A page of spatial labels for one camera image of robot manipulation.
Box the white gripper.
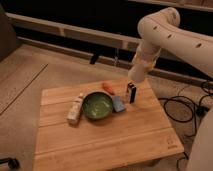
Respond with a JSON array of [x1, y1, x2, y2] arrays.
[[128, 59, 154, 83]]

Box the blue sponge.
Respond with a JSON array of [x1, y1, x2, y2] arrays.
[[112, 96, 125, 112]]

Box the white plastic bottle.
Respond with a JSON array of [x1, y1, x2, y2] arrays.
[[67, 93, 84, 125]]

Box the black floor cables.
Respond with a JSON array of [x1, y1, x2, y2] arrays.
[[157, 79, 213, 171]]

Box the black bracket under rail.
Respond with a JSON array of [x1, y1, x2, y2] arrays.
[[89, 51, 101, 65]]

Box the grey cabinet corner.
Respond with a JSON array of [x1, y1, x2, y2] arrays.
[[0, 4, 21, 61]]

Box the orange carrot toy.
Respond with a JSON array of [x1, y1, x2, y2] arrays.
[[102, 82, 115, 95]]

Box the green ceramic bowl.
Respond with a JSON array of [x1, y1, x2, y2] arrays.
[[82, 92, 113, 120]]

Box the wooden board table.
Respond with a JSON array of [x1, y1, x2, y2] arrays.
[[33, 81, 184, 171]]

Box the black chair wheel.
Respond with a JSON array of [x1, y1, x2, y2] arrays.
[[0, 158, 20, 169]]

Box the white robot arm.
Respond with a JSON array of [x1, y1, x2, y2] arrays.
[[128, 7, 213, 171]]

